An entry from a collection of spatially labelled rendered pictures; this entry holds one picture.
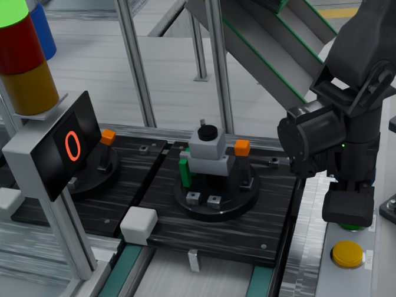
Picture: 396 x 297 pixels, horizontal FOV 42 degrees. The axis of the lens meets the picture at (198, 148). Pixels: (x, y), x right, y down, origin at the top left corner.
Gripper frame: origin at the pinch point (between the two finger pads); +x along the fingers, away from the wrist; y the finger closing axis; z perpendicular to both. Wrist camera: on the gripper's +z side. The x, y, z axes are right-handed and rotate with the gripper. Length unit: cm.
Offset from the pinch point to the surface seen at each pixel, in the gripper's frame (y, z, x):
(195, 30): -54, 42, 1
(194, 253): 11.2, 20.9, 4.2
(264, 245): 8.1, 11.1, 3.6
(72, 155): 17.9, 30.4, -18.3
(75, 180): 3.4, 44.2, 0.5
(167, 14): -95, 68, 15
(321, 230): 2.6, 3.8, 4.7
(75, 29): -81, 96, 15
